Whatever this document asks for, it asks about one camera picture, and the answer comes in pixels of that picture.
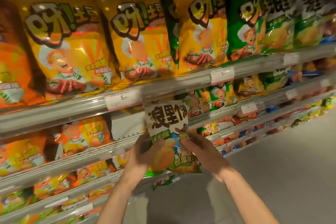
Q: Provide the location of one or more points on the person's right hand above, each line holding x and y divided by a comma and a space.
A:
207, 154

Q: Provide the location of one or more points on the person's left hand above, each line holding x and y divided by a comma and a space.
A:
137, 157

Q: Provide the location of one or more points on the person's right thumb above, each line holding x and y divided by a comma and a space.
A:
187, 144

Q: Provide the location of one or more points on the person's left thumb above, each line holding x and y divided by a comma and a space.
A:
158, 145

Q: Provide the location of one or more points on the white and green chip bag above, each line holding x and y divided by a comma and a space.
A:
165, 118

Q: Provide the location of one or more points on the person's right forearm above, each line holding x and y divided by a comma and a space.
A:
246, 200

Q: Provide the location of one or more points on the person's left forearm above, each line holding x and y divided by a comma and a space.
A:
118, 200

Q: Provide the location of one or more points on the white price label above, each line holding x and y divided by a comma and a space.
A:
248, 108
222, 75
290, 59
291, 94
123, 99

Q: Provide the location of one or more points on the row of small mixed snack bags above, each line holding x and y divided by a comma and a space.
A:
236, 92

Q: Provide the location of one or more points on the medium orange chip bag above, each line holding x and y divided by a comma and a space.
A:
84, 134
22, 154

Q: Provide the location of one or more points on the large yellow chip bag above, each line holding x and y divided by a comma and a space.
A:
65, 48
202, 29
139, 42

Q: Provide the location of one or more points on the rows of small colourful packets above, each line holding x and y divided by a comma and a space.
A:
65, 195

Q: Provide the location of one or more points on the large white green chip bag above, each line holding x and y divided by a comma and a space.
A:
309, 19
279, 21

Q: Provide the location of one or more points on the large orange chip bag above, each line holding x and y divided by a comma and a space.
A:
13, 74

